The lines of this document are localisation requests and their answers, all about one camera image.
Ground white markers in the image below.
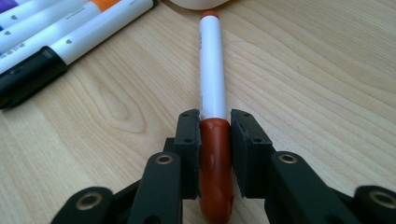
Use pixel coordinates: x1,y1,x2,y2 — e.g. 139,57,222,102
0,0,90,55

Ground black marker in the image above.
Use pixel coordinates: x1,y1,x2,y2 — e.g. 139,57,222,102
0,0,156,110

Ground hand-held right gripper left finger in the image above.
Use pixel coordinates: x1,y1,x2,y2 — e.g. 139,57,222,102
173,108,202,200

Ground purple marker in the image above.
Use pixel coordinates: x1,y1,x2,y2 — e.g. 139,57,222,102
0,0,21,14

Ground white plastic bin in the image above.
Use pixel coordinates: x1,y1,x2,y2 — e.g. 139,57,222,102
169,0,232,11

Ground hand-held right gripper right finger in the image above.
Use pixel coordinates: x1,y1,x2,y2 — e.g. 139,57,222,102
230,108,276,200

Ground orange marker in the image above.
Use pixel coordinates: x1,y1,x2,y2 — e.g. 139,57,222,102
0,0,121,75

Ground brown marker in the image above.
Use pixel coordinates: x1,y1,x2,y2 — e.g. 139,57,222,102
197,9,235,224

